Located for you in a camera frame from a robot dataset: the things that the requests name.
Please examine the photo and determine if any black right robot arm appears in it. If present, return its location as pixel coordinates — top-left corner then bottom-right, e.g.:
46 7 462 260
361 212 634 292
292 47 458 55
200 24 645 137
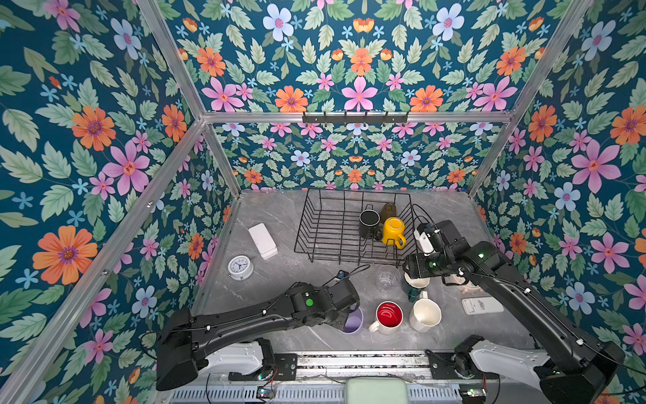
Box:
403 221 625 403

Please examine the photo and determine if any lavender plastic cup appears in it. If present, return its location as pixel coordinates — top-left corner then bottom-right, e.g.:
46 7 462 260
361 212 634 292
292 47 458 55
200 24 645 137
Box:
342 308 364 334

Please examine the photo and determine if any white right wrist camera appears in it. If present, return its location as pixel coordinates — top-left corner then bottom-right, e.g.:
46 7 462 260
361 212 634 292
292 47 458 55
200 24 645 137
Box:
414 229 435 255

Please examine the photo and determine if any red interior white mug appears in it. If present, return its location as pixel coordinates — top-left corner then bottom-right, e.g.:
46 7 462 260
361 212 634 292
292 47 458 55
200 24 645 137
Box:
368 301 404 335

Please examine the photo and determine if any pale green box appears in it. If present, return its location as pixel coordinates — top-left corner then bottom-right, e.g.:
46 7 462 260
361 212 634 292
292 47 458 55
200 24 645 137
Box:
344 377 409 404

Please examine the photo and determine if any white round alarm clock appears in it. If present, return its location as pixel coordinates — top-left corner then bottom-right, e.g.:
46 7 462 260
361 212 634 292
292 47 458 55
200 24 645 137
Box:
227 255 254 281

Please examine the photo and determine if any green and cream mug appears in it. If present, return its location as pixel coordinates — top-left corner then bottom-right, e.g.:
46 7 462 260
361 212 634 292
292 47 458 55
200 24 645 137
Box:
402 274 430 302

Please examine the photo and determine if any yellow plastic mug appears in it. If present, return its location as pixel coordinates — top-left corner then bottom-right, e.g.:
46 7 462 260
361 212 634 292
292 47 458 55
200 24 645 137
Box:
382 217 407 250

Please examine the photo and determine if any gold glitter cup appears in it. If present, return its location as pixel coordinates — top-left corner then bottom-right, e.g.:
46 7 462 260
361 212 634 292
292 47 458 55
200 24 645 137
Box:
380 203 397 224

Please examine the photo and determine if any cream ceramic mug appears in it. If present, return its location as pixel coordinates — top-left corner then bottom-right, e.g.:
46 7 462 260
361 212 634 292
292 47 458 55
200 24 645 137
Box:
409 291 442 333

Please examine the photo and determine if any clear glass cup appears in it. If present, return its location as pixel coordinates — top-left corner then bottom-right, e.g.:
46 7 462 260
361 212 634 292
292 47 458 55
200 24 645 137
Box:
376 265 400 292

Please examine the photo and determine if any black mug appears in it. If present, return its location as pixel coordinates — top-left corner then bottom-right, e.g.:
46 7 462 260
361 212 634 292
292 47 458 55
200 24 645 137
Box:
358 204 381 240

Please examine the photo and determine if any pink round alarm clock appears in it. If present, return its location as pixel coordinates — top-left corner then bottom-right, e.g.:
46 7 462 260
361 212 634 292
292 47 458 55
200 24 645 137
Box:
449 274 482 294

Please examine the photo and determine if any black wire dish rack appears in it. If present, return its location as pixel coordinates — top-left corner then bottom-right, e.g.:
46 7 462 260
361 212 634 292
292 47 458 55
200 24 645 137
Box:
294 190 419 266

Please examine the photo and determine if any metal hook rail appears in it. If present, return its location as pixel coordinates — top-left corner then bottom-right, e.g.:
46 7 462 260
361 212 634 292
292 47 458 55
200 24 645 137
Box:
301 111 409 126

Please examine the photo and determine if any white rectangular box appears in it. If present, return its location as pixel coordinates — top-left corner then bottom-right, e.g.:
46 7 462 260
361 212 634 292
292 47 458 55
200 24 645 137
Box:
248 223 278 260

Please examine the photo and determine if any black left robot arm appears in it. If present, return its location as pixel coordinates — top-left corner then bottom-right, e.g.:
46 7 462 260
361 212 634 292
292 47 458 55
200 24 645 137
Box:
156 278 360 392

